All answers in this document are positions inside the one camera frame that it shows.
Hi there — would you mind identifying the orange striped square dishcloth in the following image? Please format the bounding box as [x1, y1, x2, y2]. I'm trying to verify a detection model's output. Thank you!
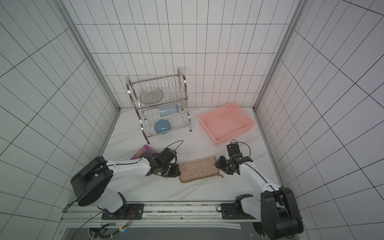
[179, 156, 223, 183]

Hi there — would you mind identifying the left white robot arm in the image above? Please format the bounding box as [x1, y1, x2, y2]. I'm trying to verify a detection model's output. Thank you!
[71, 147, 181, 215]

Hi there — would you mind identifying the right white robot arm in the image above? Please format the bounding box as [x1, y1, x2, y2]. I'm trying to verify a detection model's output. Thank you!
[215, 156, 304, 240]

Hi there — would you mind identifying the purple snack packet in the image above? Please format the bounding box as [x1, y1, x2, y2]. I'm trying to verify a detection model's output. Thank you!
[130, 145, 157, 160]

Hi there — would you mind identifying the pink plastic basket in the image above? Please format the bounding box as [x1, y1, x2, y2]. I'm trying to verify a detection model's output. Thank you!
[198, 103, 256, 146]

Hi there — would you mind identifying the blue bowl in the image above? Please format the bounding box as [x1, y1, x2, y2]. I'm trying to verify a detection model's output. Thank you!
[154, 119, 171, 134]

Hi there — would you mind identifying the steel two-tier dish rack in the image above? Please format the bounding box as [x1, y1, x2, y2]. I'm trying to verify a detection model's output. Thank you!
[126, 68, 193, 144]

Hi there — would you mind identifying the round metal mesh strainer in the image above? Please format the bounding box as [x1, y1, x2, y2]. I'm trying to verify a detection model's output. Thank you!
[140, 88, 164, 105]

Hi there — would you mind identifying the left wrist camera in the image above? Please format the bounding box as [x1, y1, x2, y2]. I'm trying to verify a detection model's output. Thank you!
[160, 148, 177, 164]

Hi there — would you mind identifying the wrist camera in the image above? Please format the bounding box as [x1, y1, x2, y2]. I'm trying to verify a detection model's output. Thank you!
[160, 148, 177, 164]
[227, 142, 243, 159]

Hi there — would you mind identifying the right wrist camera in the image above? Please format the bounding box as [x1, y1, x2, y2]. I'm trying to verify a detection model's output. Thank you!
[227, 142, 243, 159]

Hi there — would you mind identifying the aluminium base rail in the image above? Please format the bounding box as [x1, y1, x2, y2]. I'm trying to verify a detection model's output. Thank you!
[59, 200, 301, 240]

